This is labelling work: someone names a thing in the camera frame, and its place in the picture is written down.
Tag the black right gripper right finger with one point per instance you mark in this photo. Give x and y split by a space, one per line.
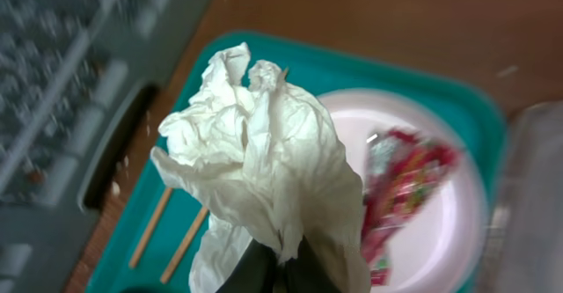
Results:
304 274

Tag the large white round plate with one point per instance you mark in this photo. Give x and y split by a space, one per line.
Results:
439 248

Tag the left wooden chopstick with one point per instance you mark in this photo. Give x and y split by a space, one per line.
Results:
150 227

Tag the wooden chopstick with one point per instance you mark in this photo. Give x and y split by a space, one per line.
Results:
184 245
150 227

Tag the grey dishwasher rack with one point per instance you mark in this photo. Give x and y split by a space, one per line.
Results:
74 76

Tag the right wooden chopstick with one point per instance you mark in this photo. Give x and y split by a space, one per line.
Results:
184 245

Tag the white paper napkin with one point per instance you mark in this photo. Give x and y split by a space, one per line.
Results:
262 155

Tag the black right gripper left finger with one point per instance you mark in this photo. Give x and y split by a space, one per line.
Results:
254 273

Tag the teal plastic tray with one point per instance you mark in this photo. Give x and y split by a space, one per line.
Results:
473 117

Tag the red snack wrapper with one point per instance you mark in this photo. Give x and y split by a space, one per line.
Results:
404 169

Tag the clear plastic bin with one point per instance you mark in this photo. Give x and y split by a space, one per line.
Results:
524 244

